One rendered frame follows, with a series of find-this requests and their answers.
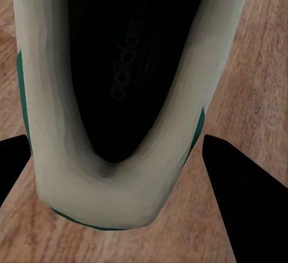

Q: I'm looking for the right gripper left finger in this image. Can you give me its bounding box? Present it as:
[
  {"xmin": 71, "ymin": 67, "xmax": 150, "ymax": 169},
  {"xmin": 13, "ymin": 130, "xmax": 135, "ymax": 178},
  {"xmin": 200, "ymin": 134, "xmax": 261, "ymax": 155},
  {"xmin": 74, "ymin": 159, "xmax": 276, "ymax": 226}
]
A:
[{"xmin": 0, "ymin": 135, "xmax": 32, "ymax": 206}]

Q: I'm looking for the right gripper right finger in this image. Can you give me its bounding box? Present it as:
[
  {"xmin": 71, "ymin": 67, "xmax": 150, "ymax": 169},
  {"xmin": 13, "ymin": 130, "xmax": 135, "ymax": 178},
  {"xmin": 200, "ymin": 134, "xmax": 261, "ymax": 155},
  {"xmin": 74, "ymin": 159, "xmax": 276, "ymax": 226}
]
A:
[{"xmin": 202, "ymin": 135, "xmax": 288, "ymax": 263}]

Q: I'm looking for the gym shoe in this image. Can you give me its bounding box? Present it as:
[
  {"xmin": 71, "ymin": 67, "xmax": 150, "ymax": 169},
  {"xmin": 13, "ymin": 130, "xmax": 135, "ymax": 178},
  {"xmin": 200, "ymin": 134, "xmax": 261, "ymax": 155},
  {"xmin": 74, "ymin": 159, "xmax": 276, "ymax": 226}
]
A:
[{"xmin": 13, "ymin": 0, "xmax": 246, "ymax": 231}]

